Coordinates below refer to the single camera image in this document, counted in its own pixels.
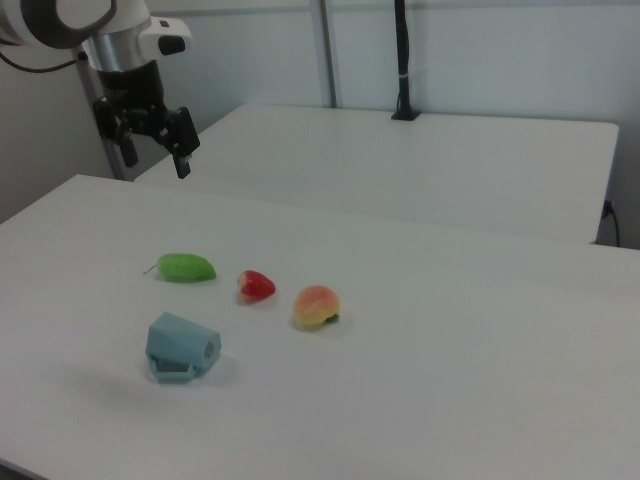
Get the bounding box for red toy strawberry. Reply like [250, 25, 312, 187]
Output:
[235, 269, 278, 306]

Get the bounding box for white side table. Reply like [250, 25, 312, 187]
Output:
[133, 103, 621, 246]

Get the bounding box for light blue mug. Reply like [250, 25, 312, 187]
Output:
[144, 311, 224, 386]

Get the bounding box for orange toy peach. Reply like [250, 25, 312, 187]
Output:
[291, 284, 344, 333]

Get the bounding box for black pole with base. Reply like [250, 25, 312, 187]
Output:
[389, 0, 422, 123]

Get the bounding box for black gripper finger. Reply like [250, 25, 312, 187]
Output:
[92, 97, 140, 169]
[157, 105, 202, 180]

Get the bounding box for green toy fruit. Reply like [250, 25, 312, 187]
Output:
[143, 252, 219, 284]

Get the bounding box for aluminium wall profile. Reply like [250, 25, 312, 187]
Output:
[317, 0, 347, 109]

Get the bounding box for black cable at table side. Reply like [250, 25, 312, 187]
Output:
[601, 198, 622, 247]

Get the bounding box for aluminium frame post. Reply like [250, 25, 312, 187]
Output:
[73, 47, 132, 182]

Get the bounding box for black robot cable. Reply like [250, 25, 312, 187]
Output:
[0, 48, 86, 73]

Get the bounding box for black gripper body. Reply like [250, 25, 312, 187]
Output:
[96, 60, 172, 139]

